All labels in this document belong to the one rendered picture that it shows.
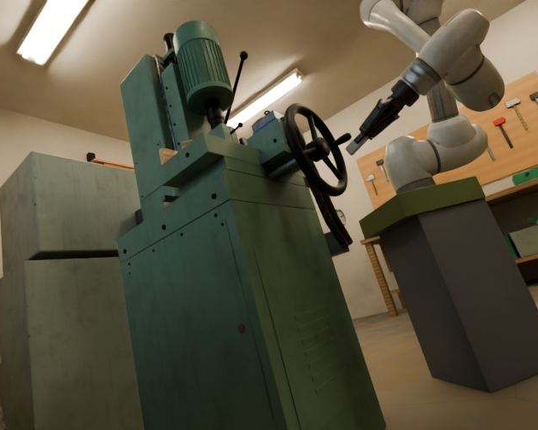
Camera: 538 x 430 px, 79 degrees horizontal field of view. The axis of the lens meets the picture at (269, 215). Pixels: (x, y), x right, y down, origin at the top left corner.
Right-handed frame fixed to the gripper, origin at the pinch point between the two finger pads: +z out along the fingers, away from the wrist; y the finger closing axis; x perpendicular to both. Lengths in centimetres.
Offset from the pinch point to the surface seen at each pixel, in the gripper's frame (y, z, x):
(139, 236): 33, 65, -17
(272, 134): 14.1, 14.1, -15.8
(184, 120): 18, 36, -49
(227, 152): 29.5, 22.2, -12.1
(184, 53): 20, 20, -67
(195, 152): 37.1, 26.0, -14.0
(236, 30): -103, 21, -208
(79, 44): -10, 100, -236
